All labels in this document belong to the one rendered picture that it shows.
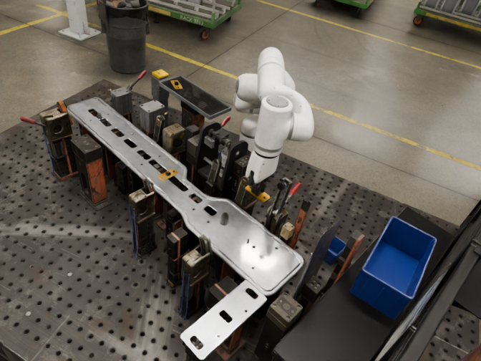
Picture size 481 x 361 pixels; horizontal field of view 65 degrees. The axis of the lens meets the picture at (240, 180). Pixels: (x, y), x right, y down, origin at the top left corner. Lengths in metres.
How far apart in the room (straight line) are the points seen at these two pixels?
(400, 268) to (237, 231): 0.60
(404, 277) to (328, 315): 0.34
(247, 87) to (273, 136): 0.45
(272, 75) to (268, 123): 0.22
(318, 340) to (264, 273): 0.28
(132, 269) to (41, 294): 0.35
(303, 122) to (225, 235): 0.57
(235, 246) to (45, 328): 0.74
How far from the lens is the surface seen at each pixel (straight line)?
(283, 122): 1.03
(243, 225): 1.47
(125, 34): 4.31
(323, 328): 1.27
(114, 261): 1.73
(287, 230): 1.41
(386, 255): 1.52
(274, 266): 1.38
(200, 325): 1.23
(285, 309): 1.23
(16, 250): 1.87
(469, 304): 0.98
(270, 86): 1.16
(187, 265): 1.29
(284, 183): 1.36
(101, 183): 1.88
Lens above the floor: 2.10
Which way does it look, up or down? 42 degrees down
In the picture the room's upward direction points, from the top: 10 degrees clockwise
